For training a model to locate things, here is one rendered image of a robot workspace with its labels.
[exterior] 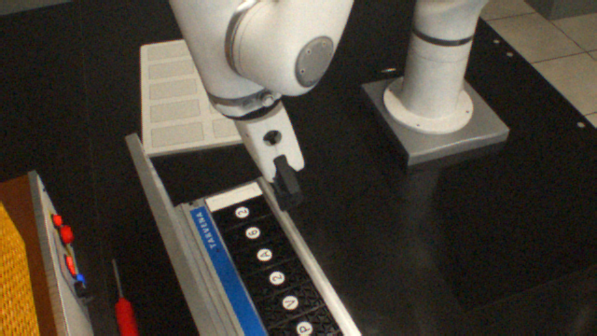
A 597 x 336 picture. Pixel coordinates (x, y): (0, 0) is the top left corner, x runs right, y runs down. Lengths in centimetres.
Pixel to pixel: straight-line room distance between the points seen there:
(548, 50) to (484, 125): 217
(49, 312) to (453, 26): 79
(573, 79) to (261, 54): 279
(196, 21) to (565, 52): 299
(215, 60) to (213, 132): 65
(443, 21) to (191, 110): 55
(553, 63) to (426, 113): 215
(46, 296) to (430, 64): 76
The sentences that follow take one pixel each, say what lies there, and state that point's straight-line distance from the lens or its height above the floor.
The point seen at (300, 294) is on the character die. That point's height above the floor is 92.
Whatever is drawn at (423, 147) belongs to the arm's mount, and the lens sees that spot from 111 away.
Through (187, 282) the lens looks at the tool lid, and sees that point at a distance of 68.
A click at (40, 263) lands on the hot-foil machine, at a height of 110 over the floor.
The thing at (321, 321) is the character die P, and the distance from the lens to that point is 85.
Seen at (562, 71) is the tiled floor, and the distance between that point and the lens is 321.
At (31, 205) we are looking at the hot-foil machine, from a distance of 85.
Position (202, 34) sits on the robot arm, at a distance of 50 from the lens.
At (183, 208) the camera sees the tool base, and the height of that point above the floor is 92.
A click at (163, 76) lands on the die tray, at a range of 133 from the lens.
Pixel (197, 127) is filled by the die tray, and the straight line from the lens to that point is 117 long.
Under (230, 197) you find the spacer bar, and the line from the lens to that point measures 100.
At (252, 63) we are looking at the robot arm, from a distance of 47.
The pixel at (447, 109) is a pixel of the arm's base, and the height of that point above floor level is 96.
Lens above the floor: 168
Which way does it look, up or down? 45 degrees down
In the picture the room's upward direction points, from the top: straight up
